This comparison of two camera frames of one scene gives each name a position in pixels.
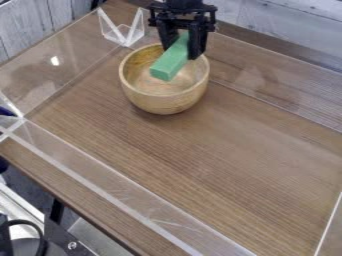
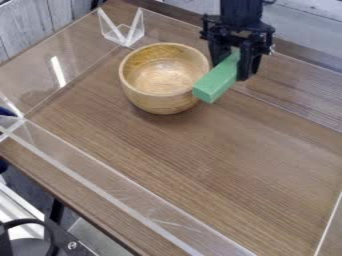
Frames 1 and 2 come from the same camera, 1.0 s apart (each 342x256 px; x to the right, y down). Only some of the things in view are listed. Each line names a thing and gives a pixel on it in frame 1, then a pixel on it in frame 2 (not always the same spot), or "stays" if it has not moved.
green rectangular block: x=171 y=60 → x=219 y=78
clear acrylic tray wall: x=211 y=126 stays
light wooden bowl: x=154 y=94 stays
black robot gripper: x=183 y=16 → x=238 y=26
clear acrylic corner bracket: x=123 y=35 stays
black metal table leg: x=56 y=211 stays
